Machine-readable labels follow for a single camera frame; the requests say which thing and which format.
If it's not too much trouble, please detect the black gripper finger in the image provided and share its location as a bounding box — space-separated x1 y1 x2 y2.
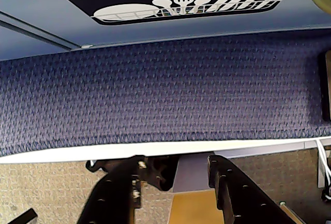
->
208 155 298 224
79 155 147 224

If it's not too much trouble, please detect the gray and yellow table leg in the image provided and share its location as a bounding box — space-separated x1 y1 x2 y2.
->
168 155 218 224

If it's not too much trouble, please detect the black flat bar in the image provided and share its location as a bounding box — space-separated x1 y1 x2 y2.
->
10 207 37 224

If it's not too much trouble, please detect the brown wooden board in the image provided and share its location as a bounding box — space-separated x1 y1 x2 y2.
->
318 51 331 121

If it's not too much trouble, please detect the blue dishwasher door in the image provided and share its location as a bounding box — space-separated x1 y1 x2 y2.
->
0 0 331 51

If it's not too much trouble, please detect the blue toy kitchen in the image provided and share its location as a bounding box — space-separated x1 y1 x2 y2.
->
0 0 331 61

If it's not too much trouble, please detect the white cable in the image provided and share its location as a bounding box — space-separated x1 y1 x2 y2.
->
315 140 331 187

